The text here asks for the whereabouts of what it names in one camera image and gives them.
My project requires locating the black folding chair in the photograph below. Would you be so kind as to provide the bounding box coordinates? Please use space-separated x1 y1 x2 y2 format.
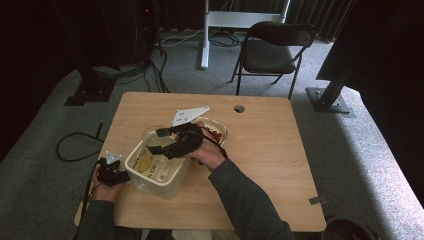
229 21 319 101

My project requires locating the grey tape piece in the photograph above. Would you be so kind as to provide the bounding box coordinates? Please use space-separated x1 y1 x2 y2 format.
308 195 328 206

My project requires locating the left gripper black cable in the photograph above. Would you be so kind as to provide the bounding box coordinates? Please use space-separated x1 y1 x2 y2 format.
71 158 103 240

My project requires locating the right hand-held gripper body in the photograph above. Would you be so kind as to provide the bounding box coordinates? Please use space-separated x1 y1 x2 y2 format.
170 105 211 158

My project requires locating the dark round bucket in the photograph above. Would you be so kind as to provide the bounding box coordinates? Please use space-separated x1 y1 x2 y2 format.
320 216 380 240

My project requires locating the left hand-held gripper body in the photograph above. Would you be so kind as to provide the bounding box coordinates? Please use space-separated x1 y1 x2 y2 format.
95 150 125 188

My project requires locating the person's right hand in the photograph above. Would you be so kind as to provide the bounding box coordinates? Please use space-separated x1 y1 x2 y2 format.
182 120 228 173

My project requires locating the white floor cable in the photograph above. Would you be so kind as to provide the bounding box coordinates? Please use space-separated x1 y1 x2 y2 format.
154 27 205 48

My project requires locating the bundle of black floor cables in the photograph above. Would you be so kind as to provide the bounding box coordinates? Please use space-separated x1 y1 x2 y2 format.
93 39 172 94

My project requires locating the black looped floor cable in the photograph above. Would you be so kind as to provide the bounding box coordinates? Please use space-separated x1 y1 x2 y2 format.
55 122 105 163

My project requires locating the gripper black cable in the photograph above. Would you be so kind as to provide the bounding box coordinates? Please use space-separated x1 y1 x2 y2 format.
71 158 103 240
199 125 230 160

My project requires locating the cream square bin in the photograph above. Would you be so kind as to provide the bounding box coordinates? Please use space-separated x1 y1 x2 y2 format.
124 130 192 201

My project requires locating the person's left hand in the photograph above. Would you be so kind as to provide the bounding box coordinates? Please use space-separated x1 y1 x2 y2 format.
89 164 127 204

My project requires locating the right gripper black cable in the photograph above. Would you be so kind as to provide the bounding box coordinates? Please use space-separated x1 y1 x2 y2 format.
199 125 230 160

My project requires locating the dark curtain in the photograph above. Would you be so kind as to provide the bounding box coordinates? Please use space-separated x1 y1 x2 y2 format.
285 0 356 44

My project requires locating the white desk frame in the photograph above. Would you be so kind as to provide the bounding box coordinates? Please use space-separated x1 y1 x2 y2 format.
200 0 292 70

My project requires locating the black metal stand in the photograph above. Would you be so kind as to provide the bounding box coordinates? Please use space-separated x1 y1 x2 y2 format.
305 59 357 119
49 0 118 107

